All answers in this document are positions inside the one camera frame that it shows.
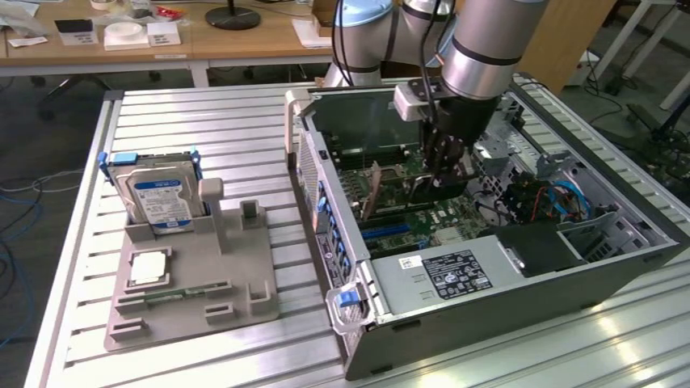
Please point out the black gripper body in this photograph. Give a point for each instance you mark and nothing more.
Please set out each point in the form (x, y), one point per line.
(466, 117)

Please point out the black graphics card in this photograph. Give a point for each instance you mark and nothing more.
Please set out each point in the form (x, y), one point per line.
(421, 190)

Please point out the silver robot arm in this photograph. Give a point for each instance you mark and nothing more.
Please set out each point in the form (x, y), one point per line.
(480, 60)

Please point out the CPU socket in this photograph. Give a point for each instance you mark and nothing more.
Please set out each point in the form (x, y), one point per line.
(397, 169)

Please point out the silver drive cage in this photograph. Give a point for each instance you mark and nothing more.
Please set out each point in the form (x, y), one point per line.
(506, 159)

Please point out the green motherboard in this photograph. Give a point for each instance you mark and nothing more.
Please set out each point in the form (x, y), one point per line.
(458, 218)

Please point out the blue expansion slot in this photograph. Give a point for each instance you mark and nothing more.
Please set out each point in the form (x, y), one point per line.
(385, 230)

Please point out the wooden cabinet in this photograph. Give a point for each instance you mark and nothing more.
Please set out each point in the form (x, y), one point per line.
(572, 48)

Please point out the grey power supply unit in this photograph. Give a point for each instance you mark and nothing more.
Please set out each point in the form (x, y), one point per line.
(400, 283)

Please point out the silver disk bay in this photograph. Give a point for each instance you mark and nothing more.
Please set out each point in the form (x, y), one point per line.
(609, 238)

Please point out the white paper stack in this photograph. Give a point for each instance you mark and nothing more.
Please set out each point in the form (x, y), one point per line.
(310, 36)

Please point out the black floor stand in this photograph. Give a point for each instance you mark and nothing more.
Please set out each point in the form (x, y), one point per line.
(664, 133)

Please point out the brown cardboard box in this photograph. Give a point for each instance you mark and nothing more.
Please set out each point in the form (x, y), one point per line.
(322, 12)

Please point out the blue case latch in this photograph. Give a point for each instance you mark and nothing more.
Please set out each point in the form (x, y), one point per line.
(345, 301)

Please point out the open dark PC case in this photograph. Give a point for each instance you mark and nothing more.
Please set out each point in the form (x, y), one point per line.
(485, 335)

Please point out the black round lamp base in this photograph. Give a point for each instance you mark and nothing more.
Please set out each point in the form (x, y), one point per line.
(233, 18)

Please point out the grey parts rack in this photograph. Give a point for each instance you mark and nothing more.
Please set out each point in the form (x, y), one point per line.
(205, 258)

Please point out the hard disk with blue caddy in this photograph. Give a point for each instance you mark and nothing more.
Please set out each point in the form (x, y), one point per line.
(159, 198)

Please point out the plain white box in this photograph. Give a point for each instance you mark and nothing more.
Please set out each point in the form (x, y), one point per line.
(164, 34)

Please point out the red packet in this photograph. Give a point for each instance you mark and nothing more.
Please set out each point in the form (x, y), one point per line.
(168, 12)

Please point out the green RAM stick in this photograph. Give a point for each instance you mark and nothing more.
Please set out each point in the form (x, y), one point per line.
(173, 294)

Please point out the silver CPU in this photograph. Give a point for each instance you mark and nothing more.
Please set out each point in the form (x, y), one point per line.
(149, 268)

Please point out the white box with round dish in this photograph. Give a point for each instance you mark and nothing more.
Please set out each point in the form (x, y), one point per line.
(127, 38)

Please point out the tape roll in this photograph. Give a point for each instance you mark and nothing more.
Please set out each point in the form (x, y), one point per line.
(102, 4)

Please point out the white box with black top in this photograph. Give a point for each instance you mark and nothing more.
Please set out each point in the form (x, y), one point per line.
(75, 34)

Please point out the wooden desk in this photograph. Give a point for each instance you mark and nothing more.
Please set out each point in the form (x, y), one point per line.
(54, 56)

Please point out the white card with red marks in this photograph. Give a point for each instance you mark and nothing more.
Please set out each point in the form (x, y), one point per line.
(27, 41)

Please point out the clear plastic bag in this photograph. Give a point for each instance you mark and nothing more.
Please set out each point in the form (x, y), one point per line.
(22, 24)

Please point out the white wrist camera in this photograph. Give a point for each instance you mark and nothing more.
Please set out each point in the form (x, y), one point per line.
(410, 107)

